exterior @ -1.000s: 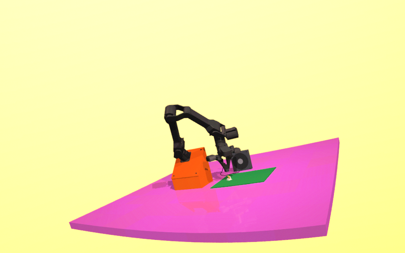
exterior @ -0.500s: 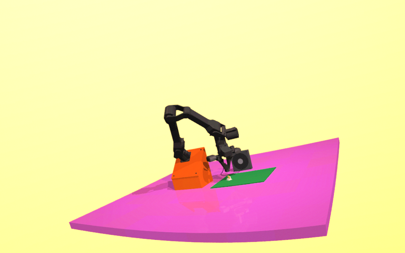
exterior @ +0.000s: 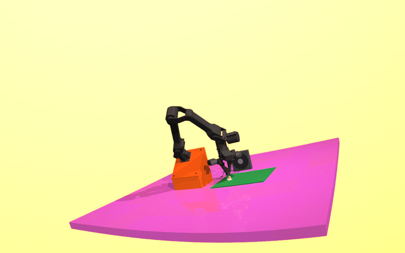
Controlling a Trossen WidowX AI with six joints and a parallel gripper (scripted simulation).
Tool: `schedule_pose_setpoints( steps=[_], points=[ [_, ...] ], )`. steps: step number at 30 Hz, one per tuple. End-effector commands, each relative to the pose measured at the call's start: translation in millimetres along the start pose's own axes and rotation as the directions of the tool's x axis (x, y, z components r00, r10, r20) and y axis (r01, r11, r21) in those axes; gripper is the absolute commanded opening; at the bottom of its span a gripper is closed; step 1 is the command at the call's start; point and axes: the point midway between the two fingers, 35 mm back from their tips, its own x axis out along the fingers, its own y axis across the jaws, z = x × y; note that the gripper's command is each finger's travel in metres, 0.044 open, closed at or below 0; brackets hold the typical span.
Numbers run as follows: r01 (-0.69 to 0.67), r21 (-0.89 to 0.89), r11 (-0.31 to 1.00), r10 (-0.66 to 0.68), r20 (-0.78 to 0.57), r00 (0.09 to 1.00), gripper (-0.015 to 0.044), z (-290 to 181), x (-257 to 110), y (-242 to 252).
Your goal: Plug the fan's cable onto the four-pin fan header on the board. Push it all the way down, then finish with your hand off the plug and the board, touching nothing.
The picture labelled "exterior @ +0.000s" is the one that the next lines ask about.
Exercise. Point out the black square cooling fan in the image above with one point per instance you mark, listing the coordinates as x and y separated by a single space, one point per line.
242 163

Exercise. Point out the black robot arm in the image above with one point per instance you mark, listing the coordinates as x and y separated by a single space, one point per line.
213 131

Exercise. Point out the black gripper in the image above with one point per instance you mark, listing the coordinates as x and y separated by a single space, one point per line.
220 162

